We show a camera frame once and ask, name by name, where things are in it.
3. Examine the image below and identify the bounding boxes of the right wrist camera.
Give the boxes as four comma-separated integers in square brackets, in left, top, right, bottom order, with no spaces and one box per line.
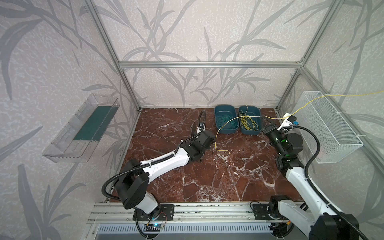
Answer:
[278,113,298,131]

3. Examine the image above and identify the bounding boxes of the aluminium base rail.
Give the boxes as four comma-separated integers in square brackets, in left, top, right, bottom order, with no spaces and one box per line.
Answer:
[82,202,289,240]

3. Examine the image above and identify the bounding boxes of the clear plastic wall tray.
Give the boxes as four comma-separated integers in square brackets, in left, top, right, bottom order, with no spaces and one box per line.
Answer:
[43,94,120,163]

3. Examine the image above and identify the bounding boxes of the pink object in basket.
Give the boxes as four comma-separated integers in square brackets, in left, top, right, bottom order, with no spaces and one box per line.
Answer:
[316,150,328,161]

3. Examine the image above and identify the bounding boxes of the white wire mesh basket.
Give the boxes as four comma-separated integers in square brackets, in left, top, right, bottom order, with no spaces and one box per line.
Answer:
[293,91,364,164]

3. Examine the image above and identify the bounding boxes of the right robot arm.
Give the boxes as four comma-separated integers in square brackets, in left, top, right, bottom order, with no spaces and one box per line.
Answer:
[262,124,367,240]

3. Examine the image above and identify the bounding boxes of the green circuit board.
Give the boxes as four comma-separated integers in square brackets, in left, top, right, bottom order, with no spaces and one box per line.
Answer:
[145,223,165,232]

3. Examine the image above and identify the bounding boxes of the yellow cable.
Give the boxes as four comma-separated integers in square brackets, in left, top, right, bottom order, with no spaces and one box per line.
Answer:
[213,89,384,157]

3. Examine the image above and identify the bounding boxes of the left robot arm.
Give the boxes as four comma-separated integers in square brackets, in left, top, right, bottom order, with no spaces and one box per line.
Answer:
[101,111,216,215]

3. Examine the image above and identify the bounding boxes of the teal plastic bin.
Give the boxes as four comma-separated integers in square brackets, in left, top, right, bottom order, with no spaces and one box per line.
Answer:
[239,105,264,135]
[214,105,240,135]

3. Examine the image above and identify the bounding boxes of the green cable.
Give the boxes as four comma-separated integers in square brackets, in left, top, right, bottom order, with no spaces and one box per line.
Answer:
[216,115,238,130]

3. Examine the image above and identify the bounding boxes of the left teal plastic bin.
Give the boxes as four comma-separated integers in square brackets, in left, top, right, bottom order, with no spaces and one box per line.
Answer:
[214,105,240,135]

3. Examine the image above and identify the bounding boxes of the aluminium frame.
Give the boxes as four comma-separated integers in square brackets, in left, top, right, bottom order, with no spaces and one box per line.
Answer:
[82,0,384,181]

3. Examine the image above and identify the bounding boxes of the right teal plastic bin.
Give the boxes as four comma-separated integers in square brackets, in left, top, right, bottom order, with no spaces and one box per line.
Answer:
[239,105,264,135]

